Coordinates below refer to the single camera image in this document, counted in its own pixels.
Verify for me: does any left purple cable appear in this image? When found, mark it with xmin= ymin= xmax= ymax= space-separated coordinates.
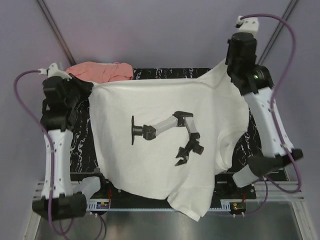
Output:
xmin=13 ymin=69 xmax=106 ymax=237

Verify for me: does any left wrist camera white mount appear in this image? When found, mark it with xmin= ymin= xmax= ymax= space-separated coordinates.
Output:
xmin=38 ymin=62 xmax=72 ymax=80

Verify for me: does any white slotted cable duct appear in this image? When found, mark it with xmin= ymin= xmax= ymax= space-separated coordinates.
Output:
xmin=86 ymin=198 xmax=231 ymax=212

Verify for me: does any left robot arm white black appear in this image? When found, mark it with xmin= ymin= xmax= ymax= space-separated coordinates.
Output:
xmin=32 ymin=74 xmax=108 ymax=221

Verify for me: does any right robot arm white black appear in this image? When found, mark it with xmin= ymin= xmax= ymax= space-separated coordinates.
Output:
xmin=225 ymin=32 xmax=303 ymax=199

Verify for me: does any vertical aluminium post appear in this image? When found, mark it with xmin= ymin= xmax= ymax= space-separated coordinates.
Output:
xmin=258 ymin=0 xmax=300 ymax=65
xmin=35 ymin=0 xmax=76 ymax=66

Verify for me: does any right vertical aluminium post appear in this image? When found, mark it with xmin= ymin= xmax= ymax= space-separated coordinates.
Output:
xmin=258 ymin=0 xmax=300 ymax=65

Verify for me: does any white t-shirt robot print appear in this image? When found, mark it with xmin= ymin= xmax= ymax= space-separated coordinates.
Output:
xmin=89 ymin=62 xmax=249 ymax=221

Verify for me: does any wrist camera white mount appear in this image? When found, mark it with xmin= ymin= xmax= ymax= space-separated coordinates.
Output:
xmin=235 ymin=15 xmax=260 ymax=38
xmin=38 ymin=62 xmax=72 ymax=80

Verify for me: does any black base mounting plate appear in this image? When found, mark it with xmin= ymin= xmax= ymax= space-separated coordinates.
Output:
xmin=92 ymin=172 xmax=257 ymax=211

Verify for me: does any left vertical aluminium post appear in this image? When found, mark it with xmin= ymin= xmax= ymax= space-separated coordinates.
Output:
xmin=35 ymin=0 xmax=76 ymax=66

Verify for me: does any pink t-shirt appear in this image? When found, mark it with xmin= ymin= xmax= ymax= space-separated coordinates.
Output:
xmin=66 ymin=61 xmax=134 ymax=84

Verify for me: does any black marble pattern mat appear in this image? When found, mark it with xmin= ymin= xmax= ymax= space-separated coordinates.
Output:
xmin=70 ymin=68 xmax=262 ymax=173

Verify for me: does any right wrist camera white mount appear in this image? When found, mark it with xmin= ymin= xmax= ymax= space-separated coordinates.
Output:
xmin=235 ymin=15 xmax=260 ymax=38

